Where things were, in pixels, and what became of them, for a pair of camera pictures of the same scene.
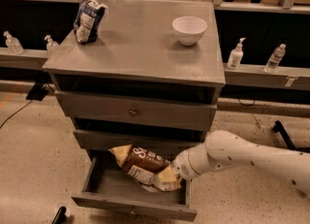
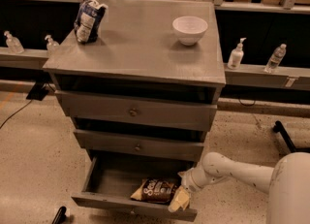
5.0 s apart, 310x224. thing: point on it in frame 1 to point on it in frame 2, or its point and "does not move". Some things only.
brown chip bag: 152,172 to 154,190
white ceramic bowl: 189,29 does not move
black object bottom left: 60,217 does not move
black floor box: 37,92 does not move
